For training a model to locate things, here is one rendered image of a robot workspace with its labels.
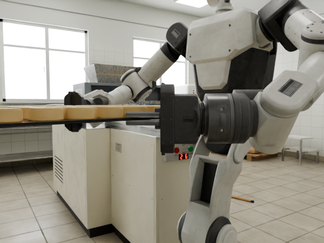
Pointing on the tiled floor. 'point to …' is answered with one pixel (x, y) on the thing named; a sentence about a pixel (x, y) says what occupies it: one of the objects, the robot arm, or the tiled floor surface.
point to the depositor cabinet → (84, 176)
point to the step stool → (301, 148)
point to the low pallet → (259, 156)
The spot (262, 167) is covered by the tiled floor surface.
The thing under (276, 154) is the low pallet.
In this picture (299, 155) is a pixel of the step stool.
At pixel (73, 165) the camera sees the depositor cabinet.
